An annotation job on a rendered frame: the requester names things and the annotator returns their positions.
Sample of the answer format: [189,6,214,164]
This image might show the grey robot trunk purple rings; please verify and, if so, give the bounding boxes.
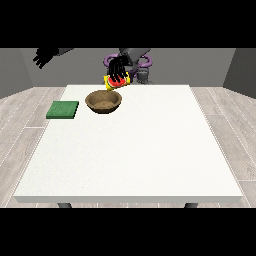
[103,53,155,86]

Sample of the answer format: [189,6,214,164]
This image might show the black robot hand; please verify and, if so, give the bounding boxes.
[107,56,128,84]
[32,48,60,70]

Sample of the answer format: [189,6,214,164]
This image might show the green square pad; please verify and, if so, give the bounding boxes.
[45,100,80,120]

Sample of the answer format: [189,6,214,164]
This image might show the brown wooden bowl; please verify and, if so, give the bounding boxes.
[84,89,123,115]

